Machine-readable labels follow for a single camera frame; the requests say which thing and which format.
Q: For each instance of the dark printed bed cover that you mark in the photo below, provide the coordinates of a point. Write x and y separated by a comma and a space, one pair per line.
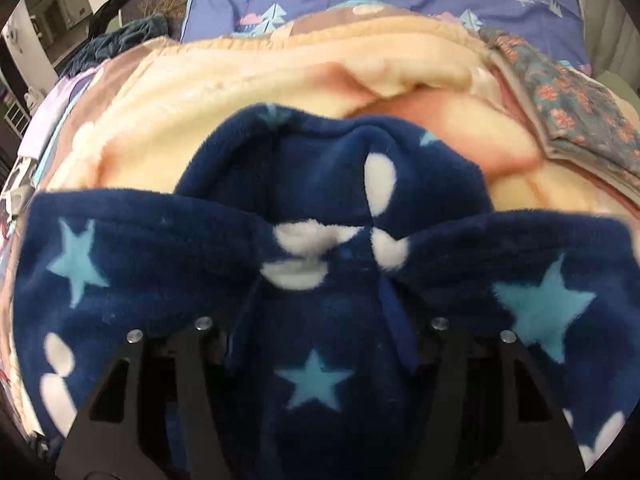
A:
15, 175

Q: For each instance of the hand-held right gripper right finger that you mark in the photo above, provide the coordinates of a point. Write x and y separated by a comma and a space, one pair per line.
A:
450, 360

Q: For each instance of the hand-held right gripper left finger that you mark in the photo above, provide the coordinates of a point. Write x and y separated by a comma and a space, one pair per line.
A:
190, 360

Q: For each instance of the teal fuzzy blanket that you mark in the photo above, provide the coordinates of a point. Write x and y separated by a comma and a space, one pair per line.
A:
120, 40

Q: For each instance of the black garment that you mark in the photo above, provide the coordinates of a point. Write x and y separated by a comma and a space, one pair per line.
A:
115, 7

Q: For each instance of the white pleated curtain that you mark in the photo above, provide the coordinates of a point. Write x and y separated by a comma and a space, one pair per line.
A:
615, 20

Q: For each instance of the floral folded garment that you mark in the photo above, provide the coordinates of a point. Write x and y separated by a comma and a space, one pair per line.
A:
575, 100

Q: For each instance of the lavender cloth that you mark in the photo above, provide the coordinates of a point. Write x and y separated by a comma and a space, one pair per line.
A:
55, 110

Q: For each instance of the cream bear-print blanket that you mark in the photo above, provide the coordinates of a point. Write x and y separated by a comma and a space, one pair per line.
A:
225, 90

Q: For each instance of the white ladder rack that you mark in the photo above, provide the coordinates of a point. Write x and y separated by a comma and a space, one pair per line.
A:
17, 117

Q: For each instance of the navy star-print fleece pajama top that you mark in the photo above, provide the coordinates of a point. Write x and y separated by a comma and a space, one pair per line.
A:
320, 185

